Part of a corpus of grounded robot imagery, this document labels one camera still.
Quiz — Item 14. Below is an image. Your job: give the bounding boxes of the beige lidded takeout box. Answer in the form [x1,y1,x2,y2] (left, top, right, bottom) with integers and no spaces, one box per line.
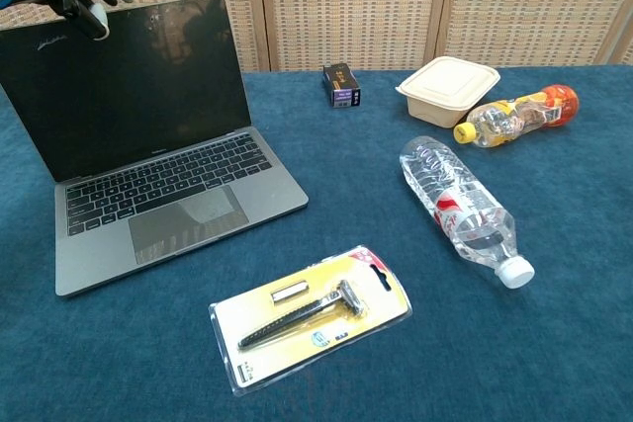
[395,55,501,129]

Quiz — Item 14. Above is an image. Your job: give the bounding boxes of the clear water bottle white cap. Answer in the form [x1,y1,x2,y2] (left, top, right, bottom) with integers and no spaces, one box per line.
[399,135,536,290]

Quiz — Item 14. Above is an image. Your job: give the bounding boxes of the orange juice bottle yellow cap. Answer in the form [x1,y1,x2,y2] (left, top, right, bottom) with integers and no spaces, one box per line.
[453,84,580,148]

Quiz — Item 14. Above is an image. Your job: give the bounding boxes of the blue carpet table cover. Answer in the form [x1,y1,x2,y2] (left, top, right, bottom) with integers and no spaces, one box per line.
[0,65,633,422]

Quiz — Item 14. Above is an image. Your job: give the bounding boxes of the small black purple box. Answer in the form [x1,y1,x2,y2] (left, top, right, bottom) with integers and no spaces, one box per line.
[322,63,362,110]

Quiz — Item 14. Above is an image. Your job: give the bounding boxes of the woven wooden folding screen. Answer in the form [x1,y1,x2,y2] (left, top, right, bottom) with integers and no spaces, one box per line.
[0,0,633,72]

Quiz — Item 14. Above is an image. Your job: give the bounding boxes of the razor in yellow blister pack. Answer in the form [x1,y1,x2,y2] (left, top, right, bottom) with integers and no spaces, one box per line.
[208,244,413,384]

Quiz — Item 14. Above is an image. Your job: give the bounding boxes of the grey laptop with black keyboard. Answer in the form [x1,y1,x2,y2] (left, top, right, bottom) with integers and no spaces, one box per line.
[0,0,310,298]

